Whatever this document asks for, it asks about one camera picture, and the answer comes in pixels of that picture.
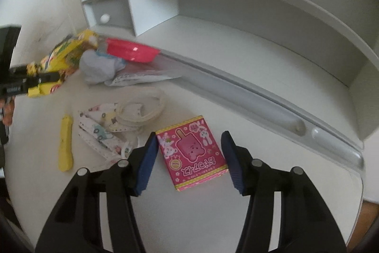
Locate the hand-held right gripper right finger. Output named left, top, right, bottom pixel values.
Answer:
left=221, top=130, right=347, bottom=253

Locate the red bowl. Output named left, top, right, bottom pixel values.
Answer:
left=106, top=37, right=161, bottom=63

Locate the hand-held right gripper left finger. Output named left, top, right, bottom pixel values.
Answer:
left=35, top=131, right=159, bottom=253

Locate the pale blue crumpled bag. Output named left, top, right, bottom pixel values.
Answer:
left=79, top=51, right=126, bottom=85

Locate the grey small drawer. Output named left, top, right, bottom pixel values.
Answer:
left=83, top=0, right=132, bottom=29

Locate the white flat packet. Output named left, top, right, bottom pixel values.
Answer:
left=105, top=69, right=183, bottom=87

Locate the yellow snack packet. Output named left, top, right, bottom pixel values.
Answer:
left=26, top=29, right=99, bottom=98

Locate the person's left hand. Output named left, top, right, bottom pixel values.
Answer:
left=1, top=97, right=13, bottom=127

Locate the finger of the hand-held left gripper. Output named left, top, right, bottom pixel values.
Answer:
left=27, top=72, right=60, bottom=87
left=9, top=65, right=30, bottom=76

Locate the white desk shelf unit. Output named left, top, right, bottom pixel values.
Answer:
left=72, top=0, right=379, bottom=141

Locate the pink printed box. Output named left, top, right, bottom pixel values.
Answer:
left=155, top=115, right=228, bottom=192

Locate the printed face mask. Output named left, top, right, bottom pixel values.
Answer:
left=78, top=123, right=132, bottom=160
left=77, top=87, right=167, bottom=135

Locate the grey pencil tray ledge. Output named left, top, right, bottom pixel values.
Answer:
left=158, top=49, right=365, bottom=174

